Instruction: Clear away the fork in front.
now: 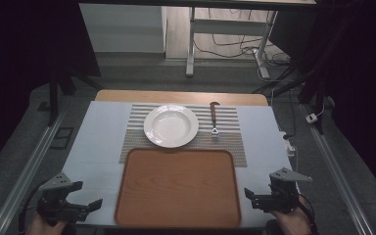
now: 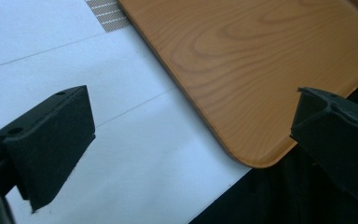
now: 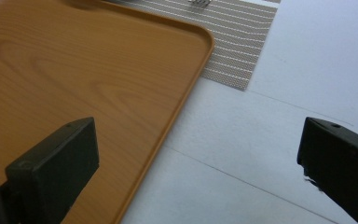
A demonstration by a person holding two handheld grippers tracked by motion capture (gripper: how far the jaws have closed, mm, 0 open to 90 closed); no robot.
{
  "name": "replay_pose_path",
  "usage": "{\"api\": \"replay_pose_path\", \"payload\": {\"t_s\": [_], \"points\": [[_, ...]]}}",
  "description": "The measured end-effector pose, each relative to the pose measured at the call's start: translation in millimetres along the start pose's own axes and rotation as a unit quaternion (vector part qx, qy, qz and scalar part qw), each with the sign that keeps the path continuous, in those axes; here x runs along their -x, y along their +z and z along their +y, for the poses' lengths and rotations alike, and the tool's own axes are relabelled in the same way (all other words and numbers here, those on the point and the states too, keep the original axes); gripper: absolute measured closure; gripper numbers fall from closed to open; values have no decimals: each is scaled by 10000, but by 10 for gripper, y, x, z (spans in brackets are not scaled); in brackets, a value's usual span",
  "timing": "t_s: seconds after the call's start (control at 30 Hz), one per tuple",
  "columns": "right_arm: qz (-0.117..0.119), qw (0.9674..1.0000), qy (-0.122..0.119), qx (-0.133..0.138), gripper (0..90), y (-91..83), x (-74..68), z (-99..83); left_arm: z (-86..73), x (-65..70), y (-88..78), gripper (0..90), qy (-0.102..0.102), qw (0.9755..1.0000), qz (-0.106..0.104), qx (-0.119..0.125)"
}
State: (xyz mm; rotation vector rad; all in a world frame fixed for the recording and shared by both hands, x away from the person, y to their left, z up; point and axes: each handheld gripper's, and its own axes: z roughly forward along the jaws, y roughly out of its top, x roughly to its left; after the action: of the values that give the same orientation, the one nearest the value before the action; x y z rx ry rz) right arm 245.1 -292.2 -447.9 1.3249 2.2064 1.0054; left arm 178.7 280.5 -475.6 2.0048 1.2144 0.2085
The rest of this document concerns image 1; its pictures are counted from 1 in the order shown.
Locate white round plate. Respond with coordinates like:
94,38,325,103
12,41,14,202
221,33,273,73
143,103,200,149

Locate white panel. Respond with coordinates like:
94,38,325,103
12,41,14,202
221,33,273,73
78,3,168,54

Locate white desk frame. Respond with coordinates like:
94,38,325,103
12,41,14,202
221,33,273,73
185,6,279,79

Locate black floor frame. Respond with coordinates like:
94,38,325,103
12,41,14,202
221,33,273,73
49,126,75,151

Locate white table cover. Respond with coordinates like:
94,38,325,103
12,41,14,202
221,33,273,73
61,100,294,228

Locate aluminium rail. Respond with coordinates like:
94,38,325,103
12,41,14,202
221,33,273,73
0,110,69,235
301,103,376,235

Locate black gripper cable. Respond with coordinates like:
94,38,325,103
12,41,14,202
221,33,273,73
18,185,43,235
294,191,319,235

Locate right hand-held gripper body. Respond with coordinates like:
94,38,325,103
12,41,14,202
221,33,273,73
266,166,313,215

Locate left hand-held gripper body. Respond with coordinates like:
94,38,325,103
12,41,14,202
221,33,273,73
35,171,90,226

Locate dark curtain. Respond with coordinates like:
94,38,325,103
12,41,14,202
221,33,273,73
0,0,103,179
268,0,376,205

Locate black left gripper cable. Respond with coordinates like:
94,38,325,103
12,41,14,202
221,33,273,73
18,185,43,235

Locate person's right hand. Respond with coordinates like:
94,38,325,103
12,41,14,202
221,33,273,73
269,205,311,235

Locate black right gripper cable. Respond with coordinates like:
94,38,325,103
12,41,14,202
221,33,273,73
294,191,319,235

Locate brown wooden tray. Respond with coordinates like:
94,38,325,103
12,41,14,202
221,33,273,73
114,148,243,230

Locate person's left hand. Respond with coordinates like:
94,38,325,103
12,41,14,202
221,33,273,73
24,213,69,235

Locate black metal stand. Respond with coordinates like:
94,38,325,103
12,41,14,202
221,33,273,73
46,63,106,127
253,45,329,135

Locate black floor cables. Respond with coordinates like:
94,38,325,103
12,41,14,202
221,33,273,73
193,8,292,68

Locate striped woven placemat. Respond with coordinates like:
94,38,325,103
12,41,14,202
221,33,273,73
118,103,249,168

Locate white power strip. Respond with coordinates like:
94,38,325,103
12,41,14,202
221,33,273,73
279,130,299,159

